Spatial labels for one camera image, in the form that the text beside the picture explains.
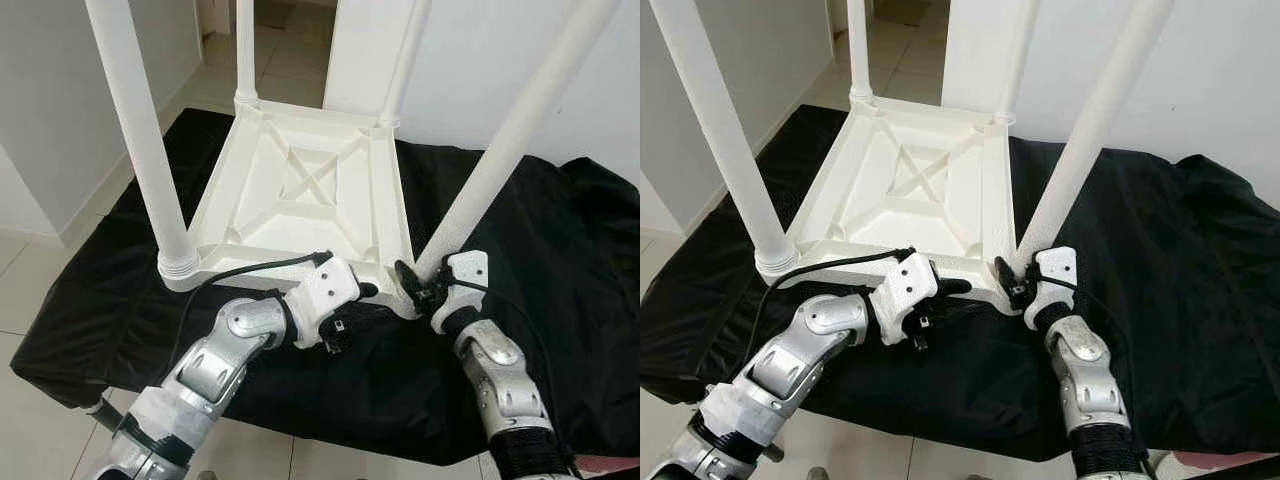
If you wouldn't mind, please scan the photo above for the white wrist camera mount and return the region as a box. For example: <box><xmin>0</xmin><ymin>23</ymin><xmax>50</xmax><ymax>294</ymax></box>
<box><xmin>1024</xmin><ymin>245</ymin><xmax>1080</xmax><ymax>332</ymax></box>
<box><xmin>431</xmin><ymin>249</ymin><xmax>490</xmax><ymax>337</ymax></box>
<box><xmin>869</xmin><ymin>251</ymin><xmax>940</xmax><ymax>347</ymax></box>
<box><xmin>289</xmin><ymin>254</ymin><xmax>362</xmax><ymax>350</ymax></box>

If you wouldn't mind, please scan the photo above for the black cloth table cover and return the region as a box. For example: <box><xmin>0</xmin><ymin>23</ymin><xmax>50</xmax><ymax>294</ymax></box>
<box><xmin>640</xmin><ymin>102</ymin><xmax>1280</xmax><ymax>456</ymax></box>
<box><xmin>10</xmin><ymin>105</ymin><xmax>641</xmax><ymax>467</ymax></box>

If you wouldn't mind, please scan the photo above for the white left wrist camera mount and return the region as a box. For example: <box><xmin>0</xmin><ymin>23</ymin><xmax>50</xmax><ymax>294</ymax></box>
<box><xmin>289</xmin><ymin>254</ymin><xmax>362</xmax><ymax>350</ymax></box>
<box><xmin>869</xmin><ymin>251</ymin><xmax>940</xmax><ymax>347</ymax></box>

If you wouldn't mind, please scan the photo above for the white plastic table leg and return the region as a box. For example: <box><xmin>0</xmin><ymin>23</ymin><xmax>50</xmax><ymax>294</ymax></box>
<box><xmin>1014</xmin><ymin>0</ymin><xmax>1177</xmax><ymax>273</ymax></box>
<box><xmin>414</xmin><ymin>0</ymin><xmax>622</xmax><ymax>283</ymax></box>
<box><xmin>649</xmin><ymin>0</ymin><xmax>799</xmax><ymax>280</ymax></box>
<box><xmin>847</xmin><ymin>0</ymin><xmax>874</xmax><ymax>102</ymax></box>
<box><xmin>234</xmin><ymin>0</ymin><xmax>260</xmax><ymax>107</ymax></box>
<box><xmin>994</xmin><ymin>0</ymin><xmax>1042</xmax><ymax>127</ymax></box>
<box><xmin>377</xmin><ymin>0</ymin><xmax>434</xmax><ymax>130</ymax></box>
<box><xmin>84</xmin><ymin>0</ymin><xmax>200</xmax><ymax>280</ymax></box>

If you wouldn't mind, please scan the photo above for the pink round stool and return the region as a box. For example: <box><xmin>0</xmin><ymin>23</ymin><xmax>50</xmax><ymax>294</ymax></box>
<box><xmin>578</xmin><ymin>454</ymin><xmax>641</xmax><ymax>475</ymax></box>
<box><xmin>1150</xmin><ymin>449</ymin><xmax>1280</xmax><ymax>477</ymax></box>

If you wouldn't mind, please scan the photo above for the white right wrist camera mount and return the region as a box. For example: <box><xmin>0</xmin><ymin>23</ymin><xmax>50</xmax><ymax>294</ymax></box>
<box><xmin>431</xmin><ymin>249</ymin><xmax>490</xmax><ymax>337</ymax></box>
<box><xmin>1024</xmin><ymin>245</ymin><xmax>1080</xmax><ymax>332</ymax></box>

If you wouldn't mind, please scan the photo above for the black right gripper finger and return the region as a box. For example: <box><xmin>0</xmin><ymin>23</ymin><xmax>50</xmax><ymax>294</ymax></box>
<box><xmin>992</xmin><ymin>254</ymin><xmax>1022</xmax><ymax>298</ymax></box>
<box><xmin>394</xmin><ymin>259</ymin><xmax>427</xmax><ymax>303</ymax></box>

